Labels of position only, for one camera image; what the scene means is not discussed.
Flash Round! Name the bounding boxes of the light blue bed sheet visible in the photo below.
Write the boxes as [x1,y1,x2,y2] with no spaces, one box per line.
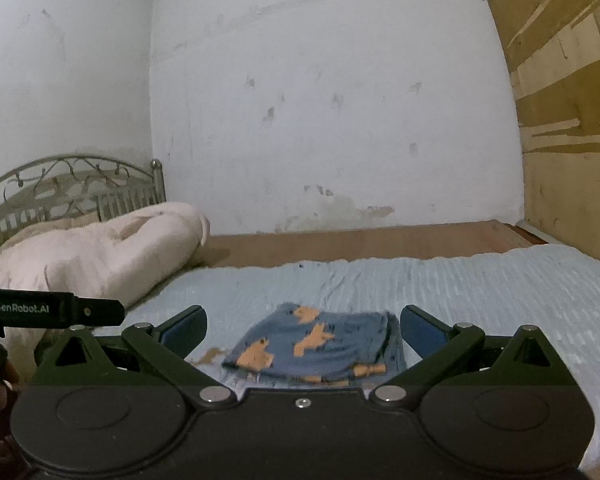
[124,244,600,470]

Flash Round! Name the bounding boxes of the cream rolled blanket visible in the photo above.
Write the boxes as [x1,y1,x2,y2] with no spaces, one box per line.
[0,200,212,380]

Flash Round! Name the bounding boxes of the grey metal headboard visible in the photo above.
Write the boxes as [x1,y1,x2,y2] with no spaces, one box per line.
[0,154,166,247]

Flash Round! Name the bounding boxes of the blue pants with orange print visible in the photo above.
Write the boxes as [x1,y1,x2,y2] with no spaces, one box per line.
[223,302,407,387]

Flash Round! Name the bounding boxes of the brown wooden bed frame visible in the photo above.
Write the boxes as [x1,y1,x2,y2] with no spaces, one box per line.
[199,220,545,268]

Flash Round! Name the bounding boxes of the wooden plywood cabinet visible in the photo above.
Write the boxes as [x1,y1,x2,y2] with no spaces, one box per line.
[486,0,600,259]

